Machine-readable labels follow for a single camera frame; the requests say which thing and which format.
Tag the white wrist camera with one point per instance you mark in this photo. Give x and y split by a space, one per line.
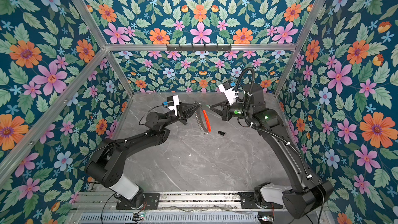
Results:
172 103
228 89

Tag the black hook rail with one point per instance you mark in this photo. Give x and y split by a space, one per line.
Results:
204 47

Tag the metal keyring holder red handle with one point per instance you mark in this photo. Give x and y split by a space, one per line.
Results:
203 121

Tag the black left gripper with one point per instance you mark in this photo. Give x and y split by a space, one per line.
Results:
183 112

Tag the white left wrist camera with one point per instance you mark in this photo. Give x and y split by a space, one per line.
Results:
172 103

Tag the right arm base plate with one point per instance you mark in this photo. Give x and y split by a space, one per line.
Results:
254 200

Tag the white vented cable duct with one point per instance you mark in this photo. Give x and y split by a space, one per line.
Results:
170 218

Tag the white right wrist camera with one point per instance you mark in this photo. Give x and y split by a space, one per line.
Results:
228 89

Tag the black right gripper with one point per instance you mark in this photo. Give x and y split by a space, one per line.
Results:
226 111

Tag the aluminium mounting rail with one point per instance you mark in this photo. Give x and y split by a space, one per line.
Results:
177 200

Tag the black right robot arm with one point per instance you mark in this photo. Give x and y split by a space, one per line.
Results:
245 101

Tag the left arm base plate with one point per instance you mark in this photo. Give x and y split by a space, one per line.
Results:
142 201

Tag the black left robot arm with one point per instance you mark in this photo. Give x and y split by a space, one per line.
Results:
107 163

